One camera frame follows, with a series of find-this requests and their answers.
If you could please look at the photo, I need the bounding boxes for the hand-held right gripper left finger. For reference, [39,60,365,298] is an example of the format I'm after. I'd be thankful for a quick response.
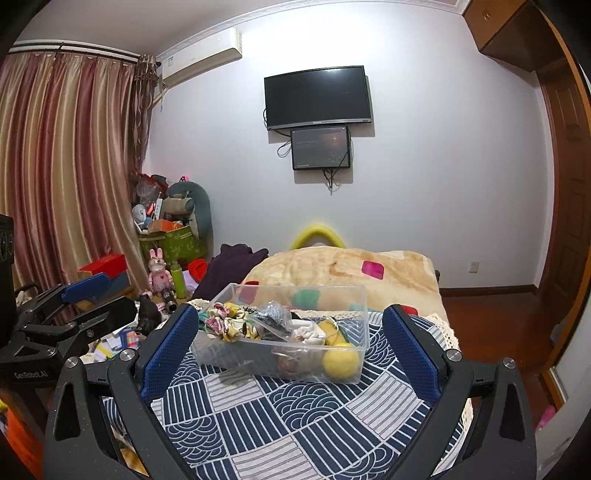
[44,304,200,480]

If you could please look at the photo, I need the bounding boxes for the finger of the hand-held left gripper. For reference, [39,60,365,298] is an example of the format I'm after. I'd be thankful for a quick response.
[16,296,138,358]
[18,273,110,324]

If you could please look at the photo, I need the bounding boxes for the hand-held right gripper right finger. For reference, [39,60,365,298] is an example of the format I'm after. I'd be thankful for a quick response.
[382,305,539,480]

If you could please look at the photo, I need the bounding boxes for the green floral scrunchie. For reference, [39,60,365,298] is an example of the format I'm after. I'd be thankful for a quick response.
[198,302,264,342]

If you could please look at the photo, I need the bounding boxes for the green and yellow sponge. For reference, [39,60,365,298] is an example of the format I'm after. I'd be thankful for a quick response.
[318,318,363,381]

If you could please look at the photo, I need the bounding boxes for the clear plastic storage box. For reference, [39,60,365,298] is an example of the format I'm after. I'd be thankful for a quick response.
[190,282,369,385]

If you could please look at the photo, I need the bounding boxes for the white drawstring pouch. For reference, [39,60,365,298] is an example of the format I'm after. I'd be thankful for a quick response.
[288,318,326,344]

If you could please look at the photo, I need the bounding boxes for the clear bag with cords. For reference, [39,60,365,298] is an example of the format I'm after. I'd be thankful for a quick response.
[252,300,294,342]

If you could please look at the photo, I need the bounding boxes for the pile of scattered papers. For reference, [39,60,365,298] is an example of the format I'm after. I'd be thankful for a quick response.
[88,323,144,365]

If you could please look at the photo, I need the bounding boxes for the red box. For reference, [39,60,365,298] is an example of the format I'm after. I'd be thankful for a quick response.
[78,253,129,280]

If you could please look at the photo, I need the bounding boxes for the dark blue box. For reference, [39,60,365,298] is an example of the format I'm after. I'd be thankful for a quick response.
[76,272,132,301]

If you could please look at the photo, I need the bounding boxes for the pink rabbit toy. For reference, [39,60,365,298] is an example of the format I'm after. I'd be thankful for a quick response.
[148,248,174,294]

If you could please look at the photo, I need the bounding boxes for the green bottle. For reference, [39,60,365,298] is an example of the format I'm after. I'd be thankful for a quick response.
[172,265,188,301]

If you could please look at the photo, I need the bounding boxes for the beige patterned blanket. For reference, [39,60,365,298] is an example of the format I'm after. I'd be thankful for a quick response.
[242,247,439,319]

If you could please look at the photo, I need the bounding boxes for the green storage box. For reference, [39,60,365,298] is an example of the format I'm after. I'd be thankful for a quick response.
[139,222,208,273]

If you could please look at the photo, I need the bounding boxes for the dark clothes pile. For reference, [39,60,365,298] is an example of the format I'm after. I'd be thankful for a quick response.
[191,243,269,301]

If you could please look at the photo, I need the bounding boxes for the pile of toys and bags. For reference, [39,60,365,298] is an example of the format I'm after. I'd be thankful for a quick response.
[131,173,169,232]

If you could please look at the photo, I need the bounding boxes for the striped brown curtain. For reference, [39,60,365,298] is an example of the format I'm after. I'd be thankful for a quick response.
[0,48,153,305]

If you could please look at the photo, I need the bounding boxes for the blue wave patterned cloth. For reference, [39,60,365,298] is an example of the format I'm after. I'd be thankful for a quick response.
[102,314,467,480]

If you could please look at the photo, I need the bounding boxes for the white curtain track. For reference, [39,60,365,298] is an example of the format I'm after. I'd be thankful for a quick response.
[7,39,160,63]

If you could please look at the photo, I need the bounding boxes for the white air conditioner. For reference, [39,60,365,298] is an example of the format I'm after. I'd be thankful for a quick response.
[157,27,244,88]

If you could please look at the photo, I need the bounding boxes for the wooden overhead cabinet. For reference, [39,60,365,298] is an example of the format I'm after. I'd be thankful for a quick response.
[463,0,568,70]

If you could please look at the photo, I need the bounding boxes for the yellow foam ring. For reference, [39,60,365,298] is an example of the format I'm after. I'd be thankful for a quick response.
[288,223,348,250]

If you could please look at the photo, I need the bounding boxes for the black monitor cables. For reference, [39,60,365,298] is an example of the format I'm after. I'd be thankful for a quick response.
[323,168,347,192]

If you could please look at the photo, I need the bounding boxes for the small black wall monitor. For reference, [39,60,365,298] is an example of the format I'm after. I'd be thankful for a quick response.
[291,126,352,171]

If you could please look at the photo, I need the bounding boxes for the wooden door frame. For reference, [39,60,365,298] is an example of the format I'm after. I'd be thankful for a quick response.
[531,51,586,407]

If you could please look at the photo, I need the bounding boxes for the black wall television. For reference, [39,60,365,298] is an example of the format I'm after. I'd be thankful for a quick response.
[264,66,373,131]

